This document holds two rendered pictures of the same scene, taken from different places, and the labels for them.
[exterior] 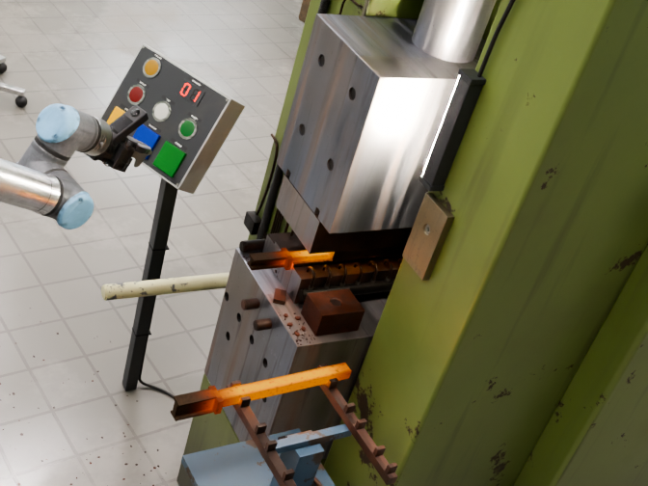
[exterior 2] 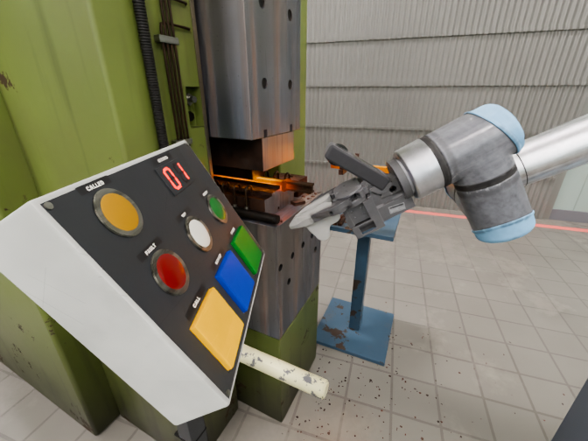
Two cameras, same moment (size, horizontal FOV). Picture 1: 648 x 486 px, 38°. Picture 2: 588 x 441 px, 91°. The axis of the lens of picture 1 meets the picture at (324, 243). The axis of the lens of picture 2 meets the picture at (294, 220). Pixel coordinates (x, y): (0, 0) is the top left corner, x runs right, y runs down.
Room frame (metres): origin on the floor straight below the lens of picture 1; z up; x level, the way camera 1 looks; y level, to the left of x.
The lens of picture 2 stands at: (2.30, 0.93, 1.28)
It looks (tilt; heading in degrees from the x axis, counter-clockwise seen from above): 24 degrees down; 243
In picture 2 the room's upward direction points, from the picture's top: straight up
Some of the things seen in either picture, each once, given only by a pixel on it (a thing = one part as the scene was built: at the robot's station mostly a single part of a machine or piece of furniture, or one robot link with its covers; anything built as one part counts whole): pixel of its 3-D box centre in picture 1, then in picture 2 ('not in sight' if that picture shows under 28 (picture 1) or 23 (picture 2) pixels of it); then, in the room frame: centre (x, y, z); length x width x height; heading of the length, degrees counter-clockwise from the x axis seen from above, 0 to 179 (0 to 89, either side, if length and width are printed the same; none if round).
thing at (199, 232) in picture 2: (161, 111); (199, 233); (2.25, 0.53, 1.09); 0.05 x 0.03 x 0.04; 37
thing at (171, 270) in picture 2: (136, 94); (171, 271); (2.30, 0.62, 1.09); 0.05 x 0.03 x 0.04; 37
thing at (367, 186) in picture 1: (408, 132); (227, 65); (2.01, -0.11, 1.36); 0.42 x 0.39 x 0.40; 127
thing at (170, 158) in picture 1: (170, 159); (245, 249); (2.16, 0.46, 1.01); 0.07 x 0.05 x 0.07; 62
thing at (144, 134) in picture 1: (145, 142); (234, 281); (2.21, 0.55, 1.01); 0.07 x 0.05 x 0.07; 62
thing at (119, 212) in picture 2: (151, 67); (120, 212); (2.33, 0.60, 1.16); 0.05 x 0.03 x 0.04; 37
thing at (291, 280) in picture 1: (352, 257); (230, 189); (2.05, -0.08, 0.96); 0.42 x 0.20 x 0.09; 127
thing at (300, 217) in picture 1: (369, 208); (226, 144); (2.05, -0.08, 1.12); 0.42 x 0.20 x 0.10; 127
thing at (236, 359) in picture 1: (338, 346); (241, 246); (2.01, -0.12, 0.69); 0.56 x 0.38 x 0.45; 127
